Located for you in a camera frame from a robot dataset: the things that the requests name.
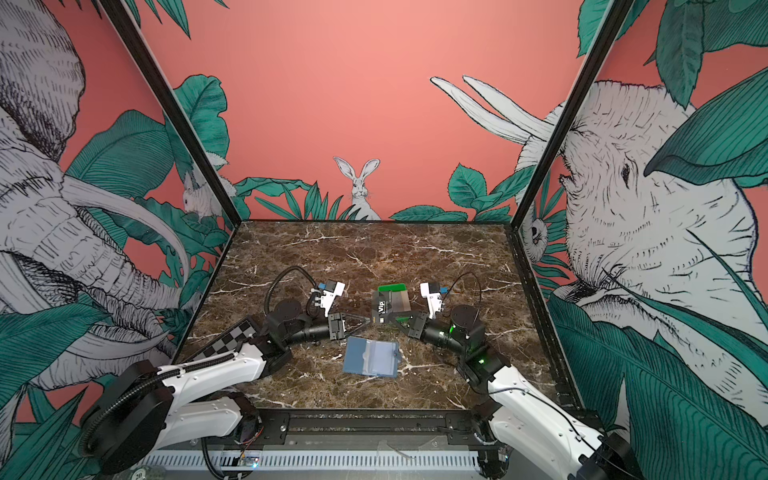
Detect green lit circuit board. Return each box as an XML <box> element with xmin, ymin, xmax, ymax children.
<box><xmin>238</xmin><ymin>456</ymin><xmax>261</xmax><ymax>468</ymax></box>

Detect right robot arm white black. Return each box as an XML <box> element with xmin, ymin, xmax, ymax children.
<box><xmin>386</xmin><ymin>305</ymin><xmax>643</xmax><ymax>479</ymax></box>

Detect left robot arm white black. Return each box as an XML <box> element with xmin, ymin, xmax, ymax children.
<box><xmin>78</xmin><ymin>300</ymin><xmax>372</xmax><ymax>474</ymax></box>

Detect black right frame post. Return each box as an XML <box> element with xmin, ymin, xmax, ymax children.
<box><xmin>511</xmin><ymin>0</ymin><xmax>633</xmax><ymax>231</ymax></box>

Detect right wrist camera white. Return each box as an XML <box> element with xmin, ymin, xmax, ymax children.
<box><xmin>420</xmin><ymin>282</ymin><xmax>448</xmax><ymax>320</ymax></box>

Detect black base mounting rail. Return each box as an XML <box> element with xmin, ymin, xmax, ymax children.
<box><xmin>254</xmin><ymin>409</ymin><xmax>499</xmax><ymax>447</ymax></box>

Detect black frame post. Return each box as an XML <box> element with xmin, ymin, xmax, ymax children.
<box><xmin>511</xmin><ymin>0</ymin><xmax>633</xmax><ymax>231</ymax></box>
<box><xmin>99</xmin><ymin>0</ymin><xmax>242</xmax><ymax>228</ymax></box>

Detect black white checkerboard plate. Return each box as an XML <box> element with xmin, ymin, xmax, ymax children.
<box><xmin>192</xmin><ymin>316</ymin><xmax>259</xmax><ymax>360</ymax></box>

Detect blue leather card holder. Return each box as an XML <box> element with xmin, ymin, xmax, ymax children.
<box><xmin>343</xmin><ymin>337</ymin><xmax>401</xmax><ymax>378</ymax></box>

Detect white slotted cable duct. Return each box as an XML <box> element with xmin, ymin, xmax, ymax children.
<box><xmin>139</xmin><ymin>450</ymin><xmax>481</xmax><ymax>472</ymax></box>

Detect stack of credit cards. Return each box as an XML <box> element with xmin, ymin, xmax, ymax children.
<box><xmin>384</xmin><ymin>290</ymin><xmax>411</xmax><ymax>315</ymax></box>

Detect green plastic card tray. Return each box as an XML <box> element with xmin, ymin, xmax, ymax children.
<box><xmin>377</xmin><ymin>283</ymin><xmax>408</xmax><ymax>292</ymax></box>

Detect black left frame post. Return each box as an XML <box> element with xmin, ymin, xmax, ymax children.
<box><xmin>99</xmin><ymin>0</ymin><xmax>242</xmax><ymax>228</ymax></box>

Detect black VIP credit card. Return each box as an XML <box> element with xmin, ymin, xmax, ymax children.
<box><xmin>372</xmin><ymin>291</ymin><xmax>390</xmax><ymax>324</ymax></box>

